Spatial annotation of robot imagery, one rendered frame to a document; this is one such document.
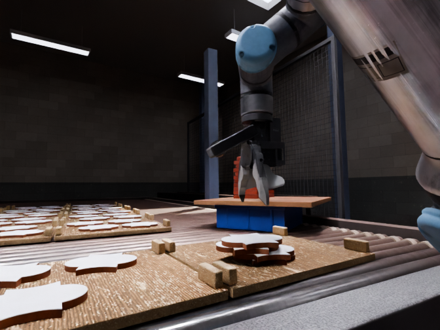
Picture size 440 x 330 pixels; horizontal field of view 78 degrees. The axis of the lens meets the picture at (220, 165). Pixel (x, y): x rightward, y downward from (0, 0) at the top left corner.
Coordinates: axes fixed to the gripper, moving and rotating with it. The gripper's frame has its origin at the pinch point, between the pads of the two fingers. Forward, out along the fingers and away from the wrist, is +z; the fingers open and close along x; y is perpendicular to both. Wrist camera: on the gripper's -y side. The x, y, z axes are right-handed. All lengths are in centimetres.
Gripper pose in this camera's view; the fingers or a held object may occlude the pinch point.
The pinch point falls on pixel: (250, 204)
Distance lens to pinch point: 61.9
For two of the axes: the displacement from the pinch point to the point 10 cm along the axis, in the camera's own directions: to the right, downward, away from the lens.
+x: -2.5, 0.8, 9.6
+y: 9.7, 0.1, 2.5
